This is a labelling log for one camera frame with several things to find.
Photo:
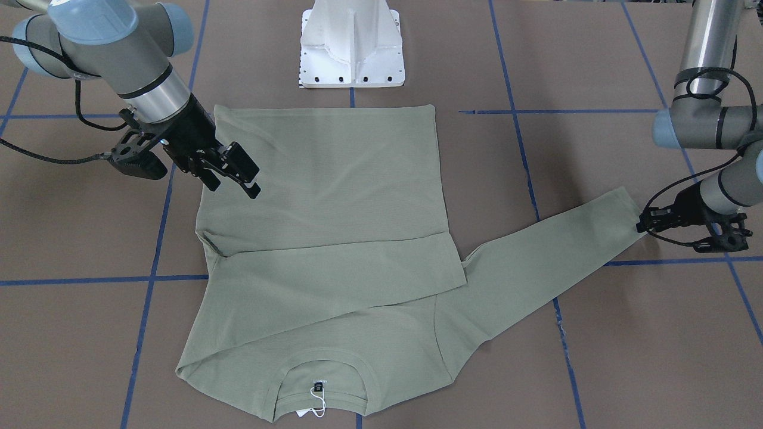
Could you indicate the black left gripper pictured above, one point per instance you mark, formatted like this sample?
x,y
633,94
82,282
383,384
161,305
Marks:
x,y
687,206

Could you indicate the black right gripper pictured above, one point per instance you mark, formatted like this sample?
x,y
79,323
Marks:
x,y
192,131

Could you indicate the olive green long-sleeve shirt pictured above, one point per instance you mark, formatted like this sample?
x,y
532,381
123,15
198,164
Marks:
x,y
343,268

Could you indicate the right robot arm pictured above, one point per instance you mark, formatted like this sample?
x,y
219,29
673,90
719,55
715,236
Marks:
x,y
129,45

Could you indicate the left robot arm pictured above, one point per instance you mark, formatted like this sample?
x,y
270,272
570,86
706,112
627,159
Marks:
x,y
714,108

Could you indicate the white shirt neck tag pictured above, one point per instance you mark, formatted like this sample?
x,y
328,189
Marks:
x,y
318,393

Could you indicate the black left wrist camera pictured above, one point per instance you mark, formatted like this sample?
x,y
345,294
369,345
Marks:
x,y
727,234

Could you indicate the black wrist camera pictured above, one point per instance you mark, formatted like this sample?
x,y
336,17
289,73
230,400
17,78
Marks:
x,y
727,234
133,156

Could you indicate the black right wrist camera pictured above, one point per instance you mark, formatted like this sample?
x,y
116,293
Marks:
x,y
133,156

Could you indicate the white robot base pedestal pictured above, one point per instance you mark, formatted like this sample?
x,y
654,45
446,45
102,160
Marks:
x,y
351,44

